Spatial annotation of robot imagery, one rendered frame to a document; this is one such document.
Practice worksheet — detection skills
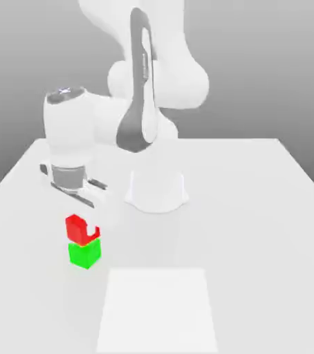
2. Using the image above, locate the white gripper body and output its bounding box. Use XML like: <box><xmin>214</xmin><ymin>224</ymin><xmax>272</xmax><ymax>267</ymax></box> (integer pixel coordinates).
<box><xmin>48</xmin><ymin>180</ymin><xmax>102</xmax><ymax>223</ymax></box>

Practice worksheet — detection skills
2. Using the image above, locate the small red cube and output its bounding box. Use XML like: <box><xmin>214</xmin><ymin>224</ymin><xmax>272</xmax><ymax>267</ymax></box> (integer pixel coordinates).
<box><xmin>64</xmin><ymin>213</ymin><xmax>102</xmax><ymax>248</ymax></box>

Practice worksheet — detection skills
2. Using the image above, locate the small green cube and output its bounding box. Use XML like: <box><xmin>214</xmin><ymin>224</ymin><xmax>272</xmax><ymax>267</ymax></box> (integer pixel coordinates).
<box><xmin>68</xmin><ymin>238</ymin><xmax>102</xmax><ymax>270</ymax></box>

